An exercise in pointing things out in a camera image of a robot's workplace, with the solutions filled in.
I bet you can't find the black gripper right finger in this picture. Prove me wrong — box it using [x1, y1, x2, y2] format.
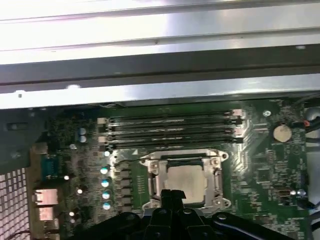
[172, 190, 286, 240]

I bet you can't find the thick black cable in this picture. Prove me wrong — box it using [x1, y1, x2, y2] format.
[299, 93, 320, 141]

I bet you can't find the round coin battery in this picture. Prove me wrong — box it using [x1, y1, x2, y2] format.
[272, 123, 293, 143]

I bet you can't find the metal socket cover frame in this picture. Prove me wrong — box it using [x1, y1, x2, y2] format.
[148, 157, 224, 203]

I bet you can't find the thin black wire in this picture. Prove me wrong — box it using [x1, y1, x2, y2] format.
[115, 155, 152, 166]

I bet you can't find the black RAM slot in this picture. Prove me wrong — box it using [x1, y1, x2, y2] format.
[104, 117, 245, 132]
[96, 109, 242, 125]
[106, 136, 245, 151]
[98, 127, 243, 144]

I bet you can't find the silver CPU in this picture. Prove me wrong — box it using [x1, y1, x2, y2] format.
[166, 163, 205, 202]

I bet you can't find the blue rear port connector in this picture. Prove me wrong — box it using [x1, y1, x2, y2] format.
[42, 154, 60, 181]

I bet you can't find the CPU socket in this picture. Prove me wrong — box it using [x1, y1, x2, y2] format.
[139, 148, 230, 210]

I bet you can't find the silver rear port block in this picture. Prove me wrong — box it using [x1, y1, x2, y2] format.
[36, 206, 58, 223]
[32, 188, 59, 206]

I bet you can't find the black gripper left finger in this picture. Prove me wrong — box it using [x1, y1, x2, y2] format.
[87, 189, 174, 240]

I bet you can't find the green motherboard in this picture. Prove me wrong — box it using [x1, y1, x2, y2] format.
[29, 99, 320, 240]

